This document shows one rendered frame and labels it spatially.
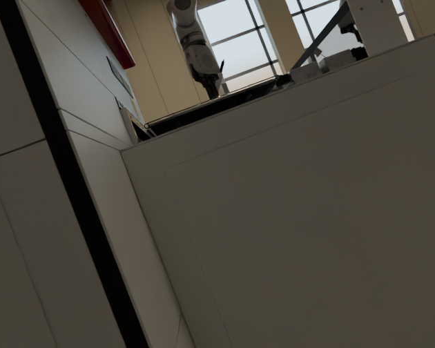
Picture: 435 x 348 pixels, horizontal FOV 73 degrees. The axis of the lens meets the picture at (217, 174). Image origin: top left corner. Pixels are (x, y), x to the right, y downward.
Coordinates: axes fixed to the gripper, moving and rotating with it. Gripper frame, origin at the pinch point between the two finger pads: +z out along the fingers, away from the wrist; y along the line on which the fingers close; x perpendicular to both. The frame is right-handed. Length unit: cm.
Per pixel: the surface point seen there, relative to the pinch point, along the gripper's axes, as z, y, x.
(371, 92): 22, -14, -47
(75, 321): 35, -66, -26
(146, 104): -80, 136, 210
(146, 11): -183, 164, 184
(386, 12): 7, 1, -51
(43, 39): 4, -59, -28
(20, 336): 35, -71, -23
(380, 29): 10, -1, -49
